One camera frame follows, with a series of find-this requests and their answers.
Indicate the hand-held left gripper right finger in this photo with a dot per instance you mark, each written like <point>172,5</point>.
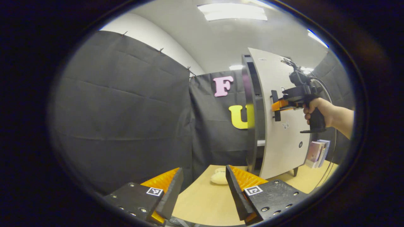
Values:
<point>236,195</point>

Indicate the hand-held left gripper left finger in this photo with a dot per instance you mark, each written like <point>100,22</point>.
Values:
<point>173,195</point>

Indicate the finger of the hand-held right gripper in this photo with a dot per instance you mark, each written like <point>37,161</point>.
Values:
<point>281,105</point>

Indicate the beige cabinet door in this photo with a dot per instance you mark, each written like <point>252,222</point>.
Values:
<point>277,148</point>

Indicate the dark grey cabinet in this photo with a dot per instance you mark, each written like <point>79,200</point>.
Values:
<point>251,148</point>

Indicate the white cabinet shelf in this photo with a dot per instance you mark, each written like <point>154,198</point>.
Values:
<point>261,142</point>

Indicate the cream fluffy toy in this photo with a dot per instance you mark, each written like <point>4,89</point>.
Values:
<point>218,178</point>

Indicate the purple cover book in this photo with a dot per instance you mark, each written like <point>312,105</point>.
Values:
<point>313,153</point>

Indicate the white blue book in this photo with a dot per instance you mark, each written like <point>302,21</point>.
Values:
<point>325,149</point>

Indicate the black backdrop cloth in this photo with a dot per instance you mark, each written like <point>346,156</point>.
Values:
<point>126,110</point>

